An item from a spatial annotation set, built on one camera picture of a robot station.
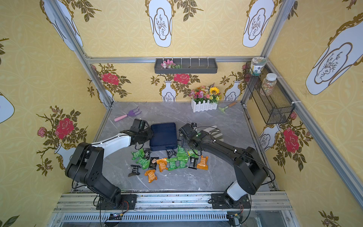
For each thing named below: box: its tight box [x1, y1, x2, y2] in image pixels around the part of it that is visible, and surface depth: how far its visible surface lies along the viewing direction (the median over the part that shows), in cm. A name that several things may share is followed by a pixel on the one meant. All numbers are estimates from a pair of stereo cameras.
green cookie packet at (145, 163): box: [136, 157, 151, 170], surface depth 89 cm
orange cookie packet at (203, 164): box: [196, 155, 209, 171], surface depth 89 cm
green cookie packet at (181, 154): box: [176, 145, 189, 161], surface depth 92 cm
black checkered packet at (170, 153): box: [165, 148, 177, 159], surface depth 92 cm
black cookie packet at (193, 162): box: [188, 156, 199, 170], surface depth 89 cm
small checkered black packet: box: [143, 148, 153, 160], surface depth 92 cm
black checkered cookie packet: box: [127, 164, 142, 177], surface depth 85 cm
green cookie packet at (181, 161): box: [174, 156, 189, 169], surface depth 89 cm
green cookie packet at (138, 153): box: [131, 148, 146, 160], surface depth 92 cm
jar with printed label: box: [249, 56, 267, 77], surface depth 87 cm
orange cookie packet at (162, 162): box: [156, 157, 169, 173], surface depth 89 cm
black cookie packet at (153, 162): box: [148, 157, 160, 170], surface depth 88 cm
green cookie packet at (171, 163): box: [166, 157, 178, 172], surface depth 88 cm
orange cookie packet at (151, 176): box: [144, 169, 158, 184], surface depth 83 cm
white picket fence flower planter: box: [189, 82, 222, 114], surface depth 108 cm
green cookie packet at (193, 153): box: [187, 149, 199, 158], surface depth 92 cm
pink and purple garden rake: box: [113, 105, 142, 123], surface depth 116 cm
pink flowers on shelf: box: [160, 59, 181, 69], surface depth 89 cm
